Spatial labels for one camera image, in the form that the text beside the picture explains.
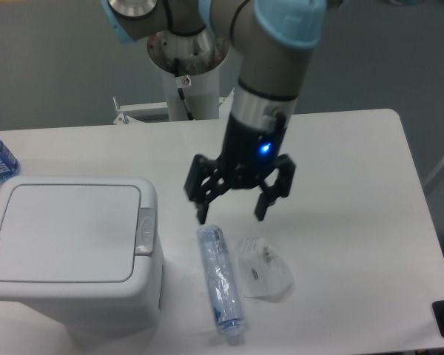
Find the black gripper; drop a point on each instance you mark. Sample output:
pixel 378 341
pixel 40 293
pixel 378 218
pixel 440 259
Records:
pixel 249 158

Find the white push-lid trash can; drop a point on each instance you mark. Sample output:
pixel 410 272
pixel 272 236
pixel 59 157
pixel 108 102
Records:
pixel 83 251

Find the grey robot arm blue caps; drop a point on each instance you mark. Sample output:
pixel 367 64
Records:
pixel 276 40

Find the clear plastic packaging piece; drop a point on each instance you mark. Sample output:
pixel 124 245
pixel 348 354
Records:
pixel 263 272

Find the crushed clear plastic bottle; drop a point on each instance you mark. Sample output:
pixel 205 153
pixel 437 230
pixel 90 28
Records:
pixel 220 281

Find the white pedestal base frame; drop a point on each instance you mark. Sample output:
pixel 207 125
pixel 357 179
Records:
pixel 158 112

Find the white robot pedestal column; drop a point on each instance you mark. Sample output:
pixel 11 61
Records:
pixel 190 71

